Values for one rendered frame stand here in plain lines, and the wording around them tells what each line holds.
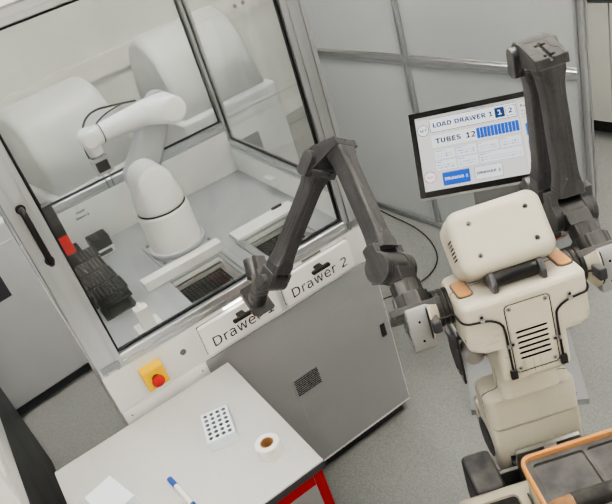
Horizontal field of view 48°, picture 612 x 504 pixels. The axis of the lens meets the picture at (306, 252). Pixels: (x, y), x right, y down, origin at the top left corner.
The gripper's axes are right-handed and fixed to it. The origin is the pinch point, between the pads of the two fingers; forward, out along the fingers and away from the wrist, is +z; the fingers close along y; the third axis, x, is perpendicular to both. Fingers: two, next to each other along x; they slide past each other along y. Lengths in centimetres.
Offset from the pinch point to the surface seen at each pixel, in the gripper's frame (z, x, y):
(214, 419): -2.1, 29.7, -22.5
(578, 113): 17, -165, 1
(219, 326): 7.7, 11.5, 2.5
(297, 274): 7.2, -20.2, 3.4
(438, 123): -10, -90, 19
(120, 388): 9.4, 47.3, 2.9
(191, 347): 10.6, 22.3, 2.2
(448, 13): 29, -159, 75
